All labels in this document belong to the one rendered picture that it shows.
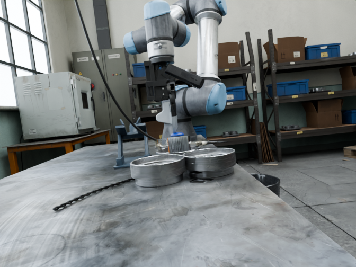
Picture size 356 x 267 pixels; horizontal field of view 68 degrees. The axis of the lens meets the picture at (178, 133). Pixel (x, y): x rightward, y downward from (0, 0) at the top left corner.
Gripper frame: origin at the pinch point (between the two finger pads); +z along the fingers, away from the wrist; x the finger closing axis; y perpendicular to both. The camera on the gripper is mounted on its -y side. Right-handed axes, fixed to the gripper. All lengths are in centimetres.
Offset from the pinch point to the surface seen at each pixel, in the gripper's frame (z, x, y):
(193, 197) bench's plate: 8.1, 38.8, -1.3
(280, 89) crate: -24, -329, -168
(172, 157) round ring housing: 4.6, 22.5, 1.5
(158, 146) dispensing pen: 2.9, 15.7, 4.7
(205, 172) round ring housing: 7.1, 28.7, -4.4
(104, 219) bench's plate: 8.2, 43.5, 10.7
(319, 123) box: 35, -327, -223
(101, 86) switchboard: -59, -354, 111
